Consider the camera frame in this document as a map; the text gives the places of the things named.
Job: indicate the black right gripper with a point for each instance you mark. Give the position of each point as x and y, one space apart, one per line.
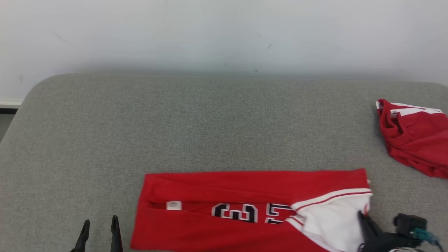
385 243

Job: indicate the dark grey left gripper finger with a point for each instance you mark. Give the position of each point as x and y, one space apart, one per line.
116 238
82 241

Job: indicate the red shorts white trim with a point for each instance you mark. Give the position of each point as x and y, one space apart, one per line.
420 147

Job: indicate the red basketball jersey white sleeves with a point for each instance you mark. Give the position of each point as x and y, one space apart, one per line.
210 185

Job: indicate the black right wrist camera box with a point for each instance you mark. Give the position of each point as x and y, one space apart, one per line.
409 224

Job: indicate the white wall baseboard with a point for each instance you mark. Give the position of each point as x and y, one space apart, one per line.
10 104

